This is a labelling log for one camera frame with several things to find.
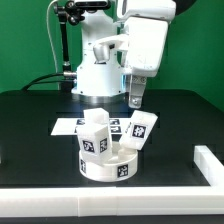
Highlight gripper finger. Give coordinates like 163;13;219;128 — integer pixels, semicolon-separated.
128;75;147;109

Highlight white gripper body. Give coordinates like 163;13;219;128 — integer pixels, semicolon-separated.
93;17;168;77

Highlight white round stool seat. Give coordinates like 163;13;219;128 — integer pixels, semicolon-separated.
79;142;138;182

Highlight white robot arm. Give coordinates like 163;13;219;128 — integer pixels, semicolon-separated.
72;0;197;108

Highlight white marker sheet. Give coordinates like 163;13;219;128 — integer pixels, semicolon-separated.
51;118;130;136

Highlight white right fence bar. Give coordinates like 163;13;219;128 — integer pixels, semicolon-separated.
194;145;224;187

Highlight white fence bar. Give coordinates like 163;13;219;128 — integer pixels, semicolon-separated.
194;145;224;187
0;186;224;218

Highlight white front fence bar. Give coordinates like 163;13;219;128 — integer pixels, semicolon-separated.
0;186;224;218

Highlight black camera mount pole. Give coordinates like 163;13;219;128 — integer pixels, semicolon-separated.
53;0;111;89

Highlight white cable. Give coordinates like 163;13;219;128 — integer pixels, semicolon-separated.
45;0;60;74

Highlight black cables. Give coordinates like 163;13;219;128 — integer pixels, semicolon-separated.
21;70;78;92

